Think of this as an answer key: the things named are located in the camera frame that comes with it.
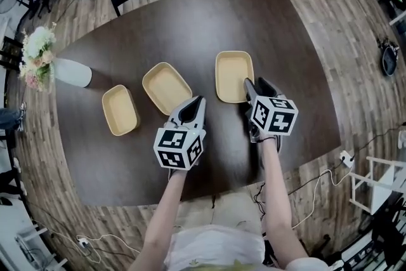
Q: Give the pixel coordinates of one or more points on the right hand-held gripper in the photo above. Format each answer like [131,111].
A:
[274,115]

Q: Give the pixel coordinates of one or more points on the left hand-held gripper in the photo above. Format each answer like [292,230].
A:
[177,147]

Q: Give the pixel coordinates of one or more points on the beige plastic small container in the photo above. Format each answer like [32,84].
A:
[165,87]
[231,76]
[119,111]

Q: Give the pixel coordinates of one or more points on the person's right forearm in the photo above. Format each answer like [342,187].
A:
[279,193]

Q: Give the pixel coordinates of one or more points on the person's left forearm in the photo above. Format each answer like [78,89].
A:
[166,209]

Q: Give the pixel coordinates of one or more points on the person's beige trousers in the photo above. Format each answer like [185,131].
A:
[228,209]

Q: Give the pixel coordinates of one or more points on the white power strip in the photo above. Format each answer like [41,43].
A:
[83,241]
[347,158]

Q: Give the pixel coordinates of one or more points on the white ceramic vase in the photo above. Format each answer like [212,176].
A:
[73,72]

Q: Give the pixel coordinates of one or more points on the black round floor device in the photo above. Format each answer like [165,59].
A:
[389,60]

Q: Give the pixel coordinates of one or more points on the person's white shirt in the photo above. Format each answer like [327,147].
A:
[215,247]

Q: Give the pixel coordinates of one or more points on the white and pink flower bouquet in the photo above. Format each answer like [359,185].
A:
[38,54]

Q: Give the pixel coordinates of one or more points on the white metal shelf frame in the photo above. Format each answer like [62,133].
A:
[377,184]

